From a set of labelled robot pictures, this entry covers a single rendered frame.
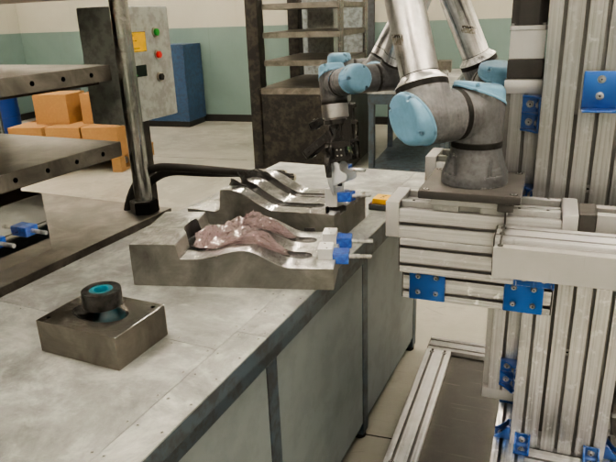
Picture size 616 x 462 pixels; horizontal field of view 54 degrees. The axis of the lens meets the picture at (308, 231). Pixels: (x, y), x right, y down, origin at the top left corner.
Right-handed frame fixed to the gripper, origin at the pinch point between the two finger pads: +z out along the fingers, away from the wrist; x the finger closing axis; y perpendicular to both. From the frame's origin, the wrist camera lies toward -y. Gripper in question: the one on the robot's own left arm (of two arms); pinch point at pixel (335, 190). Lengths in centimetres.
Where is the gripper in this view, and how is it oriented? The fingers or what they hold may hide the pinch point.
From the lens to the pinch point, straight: 176.3
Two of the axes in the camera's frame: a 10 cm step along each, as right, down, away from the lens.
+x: 4.3, -1.8, 8.8
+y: 9.0, -0.2, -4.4
